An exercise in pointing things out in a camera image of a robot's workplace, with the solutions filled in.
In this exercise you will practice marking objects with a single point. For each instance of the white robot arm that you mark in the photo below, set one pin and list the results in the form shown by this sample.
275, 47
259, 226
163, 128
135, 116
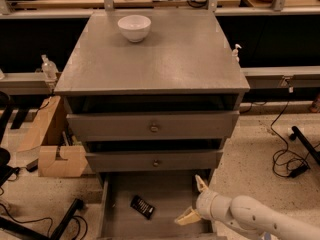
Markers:
245, 216

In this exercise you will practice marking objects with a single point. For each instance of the grey middle drawer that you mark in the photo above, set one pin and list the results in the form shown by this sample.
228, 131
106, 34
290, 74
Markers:
153, 161

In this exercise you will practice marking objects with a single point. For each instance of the grey open bottom drawer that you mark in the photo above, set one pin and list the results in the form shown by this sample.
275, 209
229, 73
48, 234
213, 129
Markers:
170, 192

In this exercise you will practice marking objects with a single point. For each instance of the grey top drawer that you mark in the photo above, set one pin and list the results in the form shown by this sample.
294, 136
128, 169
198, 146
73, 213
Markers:
152, 126

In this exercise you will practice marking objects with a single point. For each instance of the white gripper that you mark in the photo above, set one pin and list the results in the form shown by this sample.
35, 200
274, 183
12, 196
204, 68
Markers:
204, 204

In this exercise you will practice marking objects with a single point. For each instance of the black stand leg right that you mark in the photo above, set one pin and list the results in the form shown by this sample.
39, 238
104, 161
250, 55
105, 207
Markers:
296, 133

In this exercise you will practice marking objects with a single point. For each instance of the cardboard box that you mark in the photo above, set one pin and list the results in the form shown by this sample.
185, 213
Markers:
55, 157

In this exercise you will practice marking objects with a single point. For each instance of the white ceramic bowl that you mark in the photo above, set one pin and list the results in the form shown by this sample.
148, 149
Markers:
134, 28

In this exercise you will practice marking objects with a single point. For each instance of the clear sanitizer bottle left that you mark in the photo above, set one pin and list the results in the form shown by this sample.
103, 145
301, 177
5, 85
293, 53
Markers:
49, 68

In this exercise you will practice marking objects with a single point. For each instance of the small white pump bottle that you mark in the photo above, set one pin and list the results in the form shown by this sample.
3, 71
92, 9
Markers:
235, 52

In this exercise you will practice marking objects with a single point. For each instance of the grey drawer cabinet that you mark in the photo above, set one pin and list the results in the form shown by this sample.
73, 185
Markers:
183, 65

